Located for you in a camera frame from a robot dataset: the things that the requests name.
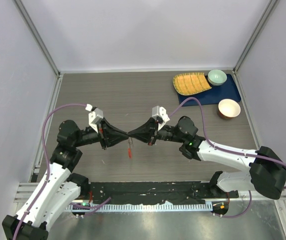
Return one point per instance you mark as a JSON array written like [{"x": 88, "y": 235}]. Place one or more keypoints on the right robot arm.
[{"x": 260, "y": 170}]

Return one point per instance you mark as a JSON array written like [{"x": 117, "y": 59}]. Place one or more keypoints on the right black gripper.
[{"x": 148, "y": 133}]

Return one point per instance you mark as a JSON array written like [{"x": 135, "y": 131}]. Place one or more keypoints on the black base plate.
[{"x": 157, "y": 192}]

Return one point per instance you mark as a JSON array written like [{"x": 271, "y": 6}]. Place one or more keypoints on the aluminium frame post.
[
  {"x": 35, "y": 34},
  {"x": 268, "y": 11}
]

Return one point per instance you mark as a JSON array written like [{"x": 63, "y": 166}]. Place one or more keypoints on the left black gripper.
[{"x": 105, "y": 130}]

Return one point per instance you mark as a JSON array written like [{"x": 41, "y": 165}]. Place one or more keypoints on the light green bowl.
[{"x": 216, "y": 77}]

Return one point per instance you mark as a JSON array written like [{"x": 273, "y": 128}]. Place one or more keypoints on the yellow woven bamboo plate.
[{"x": 187, "y": 84}]

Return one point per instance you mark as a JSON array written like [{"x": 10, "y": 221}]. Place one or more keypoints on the white slotted cable duct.
[{"x": 166, "y": 207}]

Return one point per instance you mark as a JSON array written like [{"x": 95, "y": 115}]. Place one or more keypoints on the brown white bowl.
[{"x": 228, "y": 109}]

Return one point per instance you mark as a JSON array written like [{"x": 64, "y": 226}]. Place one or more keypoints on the right aluminium frame post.
[{"x": 268, "y": 11}]

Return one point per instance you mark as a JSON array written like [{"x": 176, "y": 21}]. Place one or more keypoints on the left aluminium frame post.
[{"x": 35, "y": 34}]

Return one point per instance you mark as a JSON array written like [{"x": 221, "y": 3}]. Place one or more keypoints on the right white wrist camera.
[{"x": 160, "y": 115}]

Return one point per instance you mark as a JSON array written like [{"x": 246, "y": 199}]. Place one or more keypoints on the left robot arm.
[{"x": 59, "y": 186}]

